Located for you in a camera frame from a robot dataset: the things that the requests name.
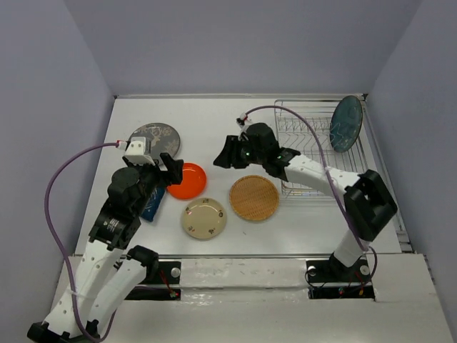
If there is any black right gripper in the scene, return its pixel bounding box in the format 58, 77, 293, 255
214, 133, 267, 167

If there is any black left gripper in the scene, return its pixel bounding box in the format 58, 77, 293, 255
124, 152, 184, 214

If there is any orange plastic plate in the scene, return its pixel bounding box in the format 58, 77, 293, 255
167, 162, 207, 200

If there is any woven bamboo round plate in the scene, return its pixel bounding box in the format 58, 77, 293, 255
229, 175, 280, 222

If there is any teal glazed ceramic plate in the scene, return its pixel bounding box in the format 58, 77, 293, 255
329, 95, 363, 153

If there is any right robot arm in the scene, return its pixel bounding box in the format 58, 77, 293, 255
214, 123, 398, 280

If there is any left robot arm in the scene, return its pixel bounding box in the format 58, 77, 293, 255
27, 153, 184, 342

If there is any grey reindeer pattern plate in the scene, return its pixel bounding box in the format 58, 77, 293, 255
129, 122, 181, 160

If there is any dark blue patterned plate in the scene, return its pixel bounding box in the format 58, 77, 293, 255
141, 187, 166, 222

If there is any cream patterned small plate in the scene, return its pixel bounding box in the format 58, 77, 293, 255
181, 197, 227, 240

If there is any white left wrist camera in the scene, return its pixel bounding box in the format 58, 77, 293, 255
118, 136, 154, 166

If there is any metal wire dish rack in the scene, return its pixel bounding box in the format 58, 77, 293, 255
273, 99, 374, 201

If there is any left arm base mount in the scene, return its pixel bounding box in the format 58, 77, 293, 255
126, 260, 181, 301

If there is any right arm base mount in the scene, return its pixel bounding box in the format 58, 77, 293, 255
304, 259, 375, 300

